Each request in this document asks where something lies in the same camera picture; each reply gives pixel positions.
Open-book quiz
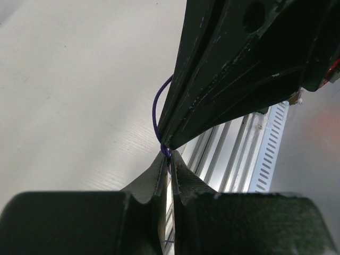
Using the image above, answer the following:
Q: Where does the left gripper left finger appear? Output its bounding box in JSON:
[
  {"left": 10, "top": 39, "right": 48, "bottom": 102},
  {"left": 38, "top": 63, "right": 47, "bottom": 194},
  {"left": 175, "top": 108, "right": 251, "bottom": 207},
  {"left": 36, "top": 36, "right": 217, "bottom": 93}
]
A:
[{"left": 1, "top": 154, "right": 167, "bottom": 254}]

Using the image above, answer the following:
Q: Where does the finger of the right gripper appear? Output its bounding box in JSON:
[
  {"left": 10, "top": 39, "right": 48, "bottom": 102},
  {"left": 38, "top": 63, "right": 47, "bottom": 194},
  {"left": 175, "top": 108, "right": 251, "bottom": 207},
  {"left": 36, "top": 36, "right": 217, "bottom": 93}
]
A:
[
  {"left": 167, "top": 1, "right": 326, "bottom": 149},
  {"left": 158, "top": 1, "right": 226, "bottom": 145}
]

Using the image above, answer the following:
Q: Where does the aluminium mounting rail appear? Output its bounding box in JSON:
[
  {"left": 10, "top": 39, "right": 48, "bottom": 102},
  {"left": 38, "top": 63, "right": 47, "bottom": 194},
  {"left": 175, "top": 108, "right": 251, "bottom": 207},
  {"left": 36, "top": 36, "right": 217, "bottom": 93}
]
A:
[{"left": 163, "top": 100, "right": 269, "bottom": 255}]

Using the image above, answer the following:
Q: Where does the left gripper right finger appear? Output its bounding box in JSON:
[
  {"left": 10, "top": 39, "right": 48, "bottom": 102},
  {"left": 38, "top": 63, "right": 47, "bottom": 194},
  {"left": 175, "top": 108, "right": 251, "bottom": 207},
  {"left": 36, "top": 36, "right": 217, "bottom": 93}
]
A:
[{"left": 171, "top": 152, "right": 338, "bottom": 254}]

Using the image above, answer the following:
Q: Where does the white slotted cable duct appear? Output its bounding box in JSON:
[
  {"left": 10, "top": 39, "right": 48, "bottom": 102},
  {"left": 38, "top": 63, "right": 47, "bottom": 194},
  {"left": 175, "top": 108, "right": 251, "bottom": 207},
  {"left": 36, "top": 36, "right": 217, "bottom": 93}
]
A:
[{"left": 248, "top": 101, "right": 289, "bottom": 193}]

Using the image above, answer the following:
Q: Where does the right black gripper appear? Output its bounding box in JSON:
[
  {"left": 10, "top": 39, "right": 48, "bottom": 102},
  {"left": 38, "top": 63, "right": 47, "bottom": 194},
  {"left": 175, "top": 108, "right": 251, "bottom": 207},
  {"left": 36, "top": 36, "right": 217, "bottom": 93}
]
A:
[{"left": 301, "top": 1, "right": 339, "bottom": 92}]

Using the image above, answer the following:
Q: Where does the purple white wire bundle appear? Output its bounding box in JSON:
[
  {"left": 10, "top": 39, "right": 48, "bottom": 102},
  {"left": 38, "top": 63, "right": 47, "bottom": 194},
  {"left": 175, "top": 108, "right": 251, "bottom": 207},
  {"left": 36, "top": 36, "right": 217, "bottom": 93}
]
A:
[{"left": 152, "top": 74, "right": 174, "bottom": 244}]

